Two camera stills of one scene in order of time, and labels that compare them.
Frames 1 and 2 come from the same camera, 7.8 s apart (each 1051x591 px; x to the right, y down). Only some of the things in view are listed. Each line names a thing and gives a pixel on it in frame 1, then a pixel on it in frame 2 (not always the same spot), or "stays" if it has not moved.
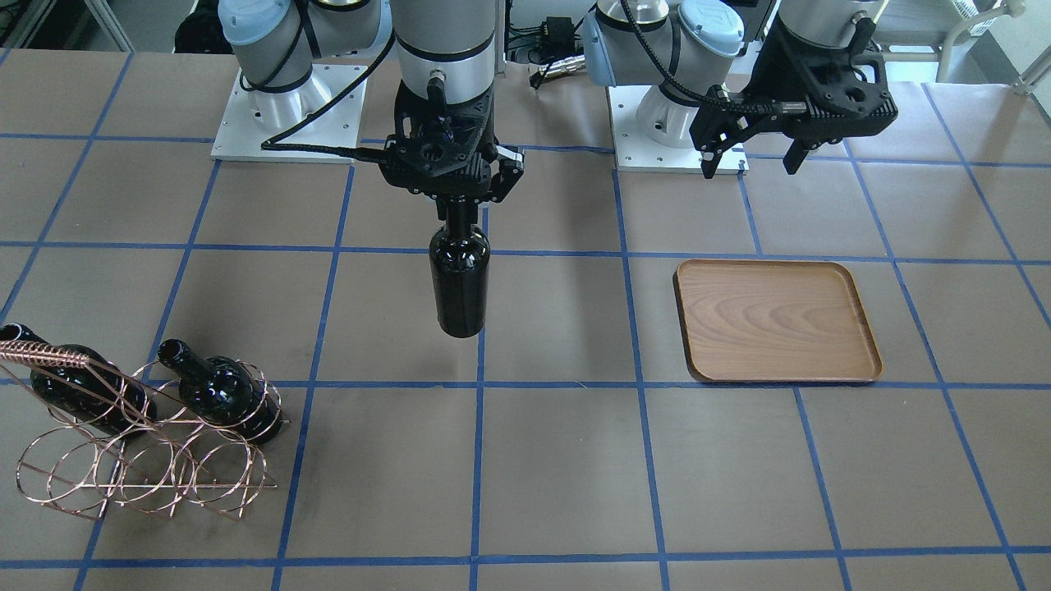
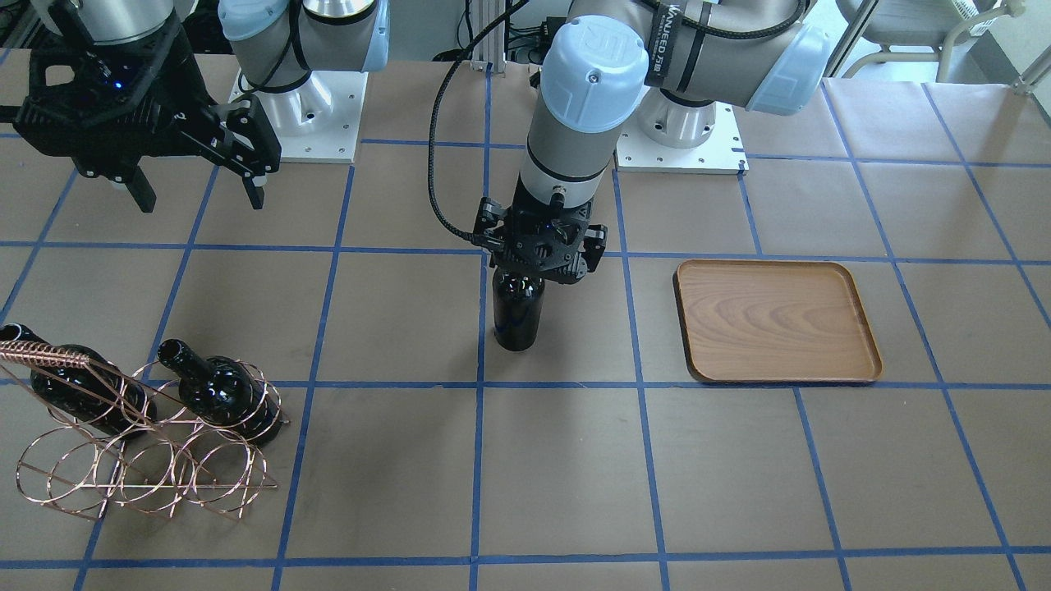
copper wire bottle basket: [140, 437] stays
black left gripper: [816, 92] -> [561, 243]
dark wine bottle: [221, 390] stays
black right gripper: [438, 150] -> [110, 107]
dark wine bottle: [461, 265] -> [517, 301]
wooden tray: [774, 321] stays
